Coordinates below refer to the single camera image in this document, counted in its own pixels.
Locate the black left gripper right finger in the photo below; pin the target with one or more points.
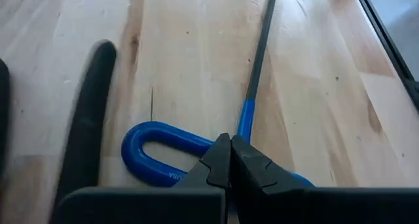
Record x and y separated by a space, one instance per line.
294 204

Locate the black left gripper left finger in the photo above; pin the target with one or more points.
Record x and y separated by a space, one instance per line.
147 204

